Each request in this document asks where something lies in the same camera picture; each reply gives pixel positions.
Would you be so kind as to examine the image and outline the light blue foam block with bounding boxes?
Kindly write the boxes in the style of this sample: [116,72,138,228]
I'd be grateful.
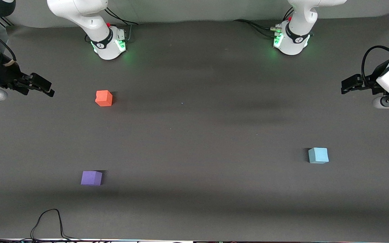
[308,147,329,164]

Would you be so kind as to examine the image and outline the black arm base cables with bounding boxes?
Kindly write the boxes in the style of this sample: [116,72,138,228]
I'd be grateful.
[105,7,139,43]
[233,7,294,38]

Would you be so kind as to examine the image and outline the black right arm base cables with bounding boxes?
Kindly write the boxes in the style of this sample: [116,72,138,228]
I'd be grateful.
[105,7,139,43]

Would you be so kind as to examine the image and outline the purple foam block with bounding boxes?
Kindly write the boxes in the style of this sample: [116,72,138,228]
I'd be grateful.
[81,171,103,186]

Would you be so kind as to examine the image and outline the orange foam block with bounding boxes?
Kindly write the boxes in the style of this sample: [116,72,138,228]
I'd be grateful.
[95,90,113,107]

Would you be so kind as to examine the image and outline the black left arm base cables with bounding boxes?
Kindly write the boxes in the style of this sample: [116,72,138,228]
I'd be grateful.
[233,7,294,38]

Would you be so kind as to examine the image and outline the black looped table cable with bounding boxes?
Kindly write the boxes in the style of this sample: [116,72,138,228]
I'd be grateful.
[30,209,82,242]

